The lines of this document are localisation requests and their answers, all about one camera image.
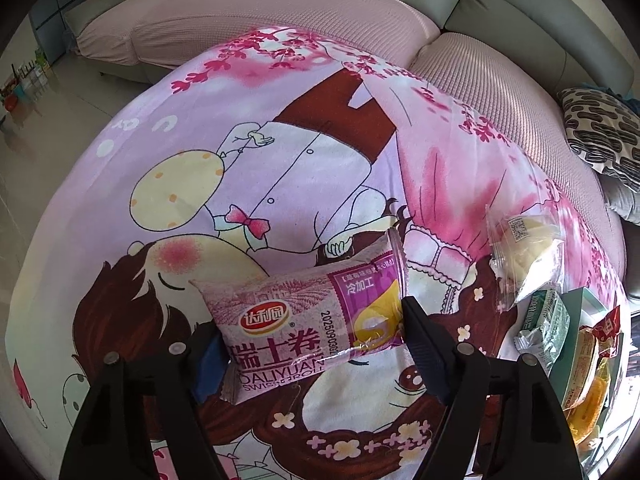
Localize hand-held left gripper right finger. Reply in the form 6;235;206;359
400;296;583;480

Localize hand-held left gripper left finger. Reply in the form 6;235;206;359
59;322;236;480

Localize purple cake roll packet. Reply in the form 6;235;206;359
189;227;409;405

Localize white tray with teal rim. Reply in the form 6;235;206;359
550;287;632;443

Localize light green snack packet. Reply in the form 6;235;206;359
515;287;571;377

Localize clear packet with cream cake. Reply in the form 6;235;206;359
486;204;567;314

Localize pink printed blanket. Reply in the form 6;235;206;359
10;25;629;480

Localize grey pillow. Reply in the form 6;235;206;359
602;175;640;224

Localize black and white patterned pillow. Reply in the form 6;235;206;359
557;87;640;179

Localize colourful toys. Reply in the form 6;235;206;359
0;47;52;112

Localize pink sofa cover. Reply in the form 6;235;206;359
75;0;627;266

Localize grey-green sofa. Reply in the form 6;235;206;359
64;0;640;111

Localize blue-grey cabinet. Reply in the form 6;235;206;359
27;0;89;69

